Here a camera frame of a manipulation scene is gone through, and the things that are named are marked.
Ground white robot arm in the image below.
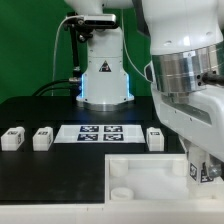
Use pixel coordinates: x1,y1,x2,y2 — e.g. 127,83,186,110
64,0,224,178

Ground white sheet with AprilTags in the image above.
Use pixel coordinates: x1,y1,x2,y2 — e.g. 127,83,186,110
54,125,145,143

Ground white square tabletop part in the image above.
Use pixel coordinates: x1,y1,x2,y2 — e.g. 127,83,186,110
105,154,224,201

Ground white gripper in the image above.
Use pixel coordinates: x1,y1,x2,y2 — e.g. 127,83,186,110
144,63,224,178

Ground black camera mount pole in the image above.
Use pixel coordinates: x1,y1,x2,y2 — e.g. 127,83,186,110
64,19,81,77

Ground black camera on mount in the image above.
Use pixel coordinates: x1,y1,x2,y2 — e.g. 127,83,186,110
77,14,117,29

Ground white camera cable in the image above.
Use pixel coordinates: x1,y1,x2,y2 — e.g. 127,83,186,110
51,16,79,97

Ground black base cables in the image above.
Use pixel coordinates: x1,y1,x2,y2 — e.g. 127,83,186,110
32,77,83,97

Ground white cable behind robot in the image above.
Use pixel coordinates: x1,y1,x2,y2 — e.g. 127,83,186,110
120,9,152,81

